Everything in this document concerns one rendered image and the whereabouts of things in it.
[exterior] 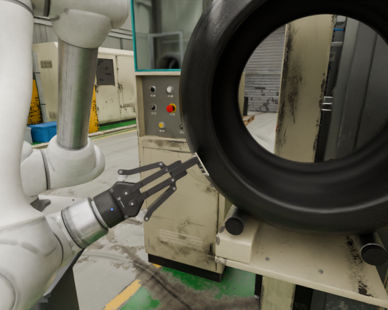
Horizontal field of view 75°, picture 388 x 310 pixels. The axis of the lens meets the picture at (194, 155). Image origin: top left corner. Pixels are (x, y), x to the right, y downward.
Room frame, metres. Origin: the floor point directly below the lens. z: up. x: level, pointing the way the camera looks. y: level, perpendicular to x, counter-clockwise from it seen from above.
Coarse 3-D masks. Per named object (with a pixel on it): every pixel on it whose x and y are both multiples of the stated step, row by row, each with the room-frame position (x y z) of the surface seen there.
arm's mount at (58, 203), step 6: (42, 198) 0.95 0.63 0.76; (48, 198) 0.95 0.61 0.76; (54, 198) 0.95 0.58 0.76; (60, 198) 0.95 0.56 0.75; (66, 198) 0.96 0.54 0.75; (72, 198) 0.96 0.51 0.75; (78, 198) 0.96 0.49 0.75; (54, 204) 0.90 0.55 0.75; (60, 204) 0.90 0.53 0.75; (66, 204) 0.91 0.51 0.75; (48, 210) 0.85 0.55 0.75; (54, 210) 0.85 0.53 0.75
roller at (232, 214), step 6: (234, 210) 0.56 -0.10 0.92; (240, 210) 0.56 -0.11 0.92; (228, 216) 0.54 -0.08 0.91; (234, 216) 0.53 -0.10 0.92; (240, 216) 0.53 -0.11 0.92; (246, 216) 0.55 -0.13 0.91; (228, 222) 0.52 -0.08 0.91; (234, 222) 0.52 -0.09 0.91; (240, 222) 0.51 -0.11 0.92; (228, 228) 0.52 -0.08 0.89; (234, 228) 0.51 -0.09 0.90; (240, 228) 0.51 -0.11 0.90; (234, 234) 0.51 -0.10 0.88
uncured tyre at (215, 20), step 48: (240, 0) 0.51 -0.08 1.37; (288, 0) 0.75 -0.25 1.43; (336, 0) 0.71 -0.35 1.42; (384, 0) 0.67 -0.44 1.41; (192, 48) 0.56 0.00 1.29; (240, 48) 0.79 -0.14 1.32; (192, 96) 0.55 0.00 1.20; (192, 144) 0.56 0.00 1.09; (240, 144) 0.79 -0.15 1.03; (384, 144) 0.65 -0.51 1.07; (240, 192) 0.50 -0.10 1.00; (288, 192) 0.68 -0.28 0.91; (336, 192) 0.64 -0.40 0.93; (384, 192) 0.43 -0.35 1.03
